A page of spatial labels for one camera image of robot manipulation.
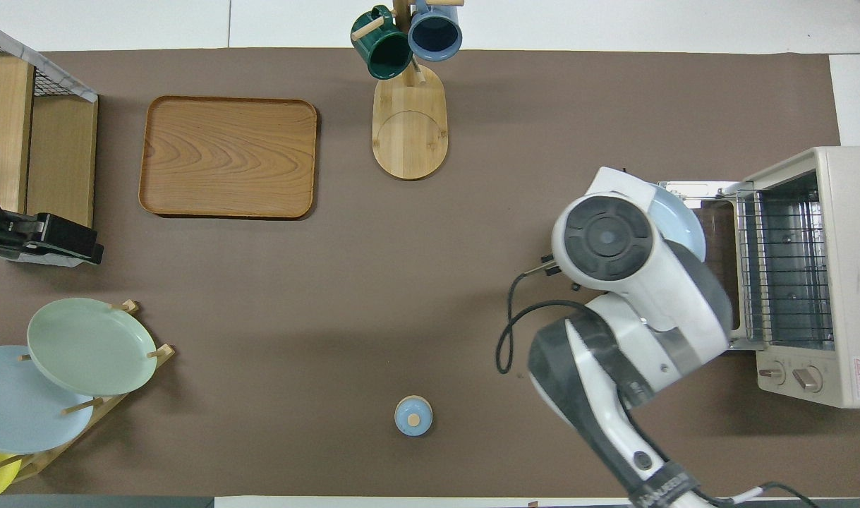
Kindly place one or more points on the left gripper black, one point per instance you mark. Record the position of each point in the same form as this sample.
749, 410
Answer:
10, 233

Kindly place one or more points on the cream toaster oven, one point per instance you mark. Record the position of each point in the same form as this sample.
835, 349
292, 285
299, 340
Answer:
853, 282

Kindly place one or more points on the wooden stepped shelf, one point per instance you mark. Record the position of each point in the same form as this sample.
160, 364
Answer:
63, 162

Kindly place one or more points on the pale green racked plate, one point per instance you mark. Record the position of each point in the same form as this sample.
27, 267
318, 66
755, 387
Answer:
91, 346

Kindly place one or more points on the wooden plate rack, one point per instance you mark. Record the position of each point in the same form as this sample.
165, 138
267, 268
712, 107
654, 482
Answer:
165, 351

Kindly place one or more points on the light blue racked plate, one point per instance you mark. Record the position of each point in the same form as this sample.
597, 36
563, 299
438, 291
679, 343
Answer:
20, 409

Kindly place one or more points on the grey cloth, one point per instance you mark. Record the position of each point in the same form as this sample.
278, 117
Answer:
49, 68

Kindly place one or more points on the wooden serving tray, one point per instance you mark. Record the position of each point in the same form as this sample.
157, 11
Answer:
225, 155

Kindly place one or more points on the wooden mug tree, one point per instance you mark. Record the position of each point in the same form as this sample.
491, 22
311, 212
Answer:
408, 134

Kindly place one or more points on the dark green mug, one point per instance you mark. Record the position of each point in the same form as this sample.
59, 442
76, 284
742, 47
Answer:
384, 53

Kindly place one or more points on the blue lid with wooden knob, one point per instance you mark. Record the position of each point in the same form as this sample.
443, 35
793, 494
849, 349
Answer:
413, 416

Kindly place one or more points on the brown table mat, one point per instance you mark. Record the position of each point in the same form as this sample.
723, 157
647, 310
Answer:
472, 282

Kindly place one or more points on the blue mug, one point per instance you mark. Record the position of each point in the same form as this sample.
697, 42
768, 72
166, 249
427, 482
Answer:
435, 32

